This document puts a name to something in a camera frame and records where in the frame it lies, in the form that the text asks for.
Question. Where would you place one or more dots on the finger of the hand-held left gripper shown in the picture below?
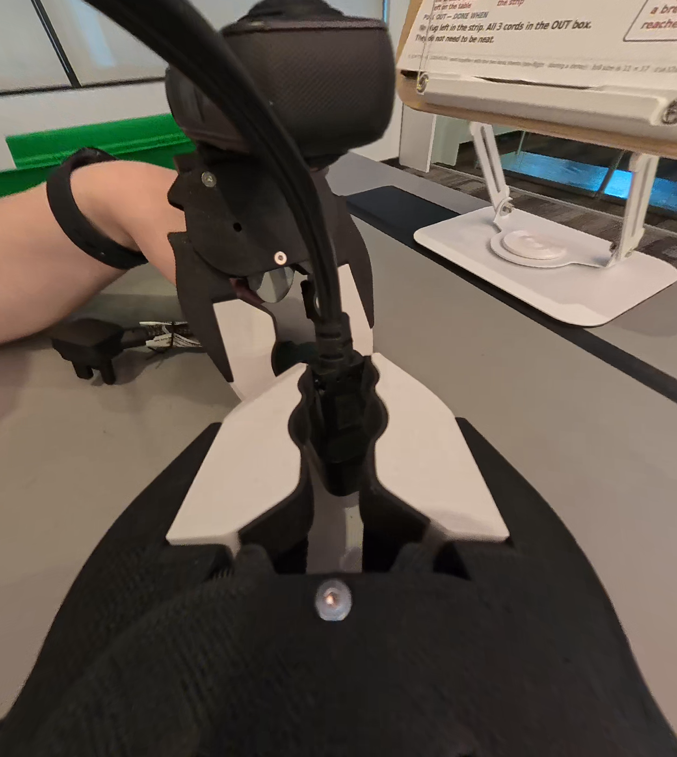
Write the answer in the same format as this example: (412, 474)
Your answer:
(359, 319)
(244, 343)

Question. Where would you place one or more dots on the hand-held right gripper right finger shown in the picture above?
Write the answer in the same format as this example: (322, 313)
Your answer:
(433, 467)

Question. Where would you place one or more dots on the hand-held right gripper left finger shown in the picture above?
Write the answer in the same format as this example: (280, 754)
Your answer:
(244, 473)

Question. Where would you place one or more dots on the person's left forearm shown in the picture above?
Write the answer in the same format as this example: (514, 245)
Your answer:
(13, 278)

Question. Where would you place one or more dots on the person's left hand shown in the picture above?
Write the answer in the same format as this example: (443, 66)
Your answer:
(143, 207)

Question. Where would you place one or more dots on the green plastic bin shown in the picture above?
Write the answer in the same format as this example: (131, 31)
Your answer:
(78, 148)

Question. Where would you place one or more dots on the black wristband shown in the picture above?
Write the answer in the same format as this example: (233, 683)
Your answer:
(60, 204)

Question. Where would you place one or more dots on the white document stand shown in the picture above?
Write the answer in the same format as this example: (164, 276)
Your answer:
(551, 284)

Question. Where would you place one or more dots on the glass window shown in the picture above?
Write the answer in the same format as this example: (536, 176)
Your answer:
(19, 35)

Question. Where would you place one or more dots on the printed instruction sheet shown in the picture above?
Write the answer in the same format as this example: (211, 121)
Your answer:
(551, 35)

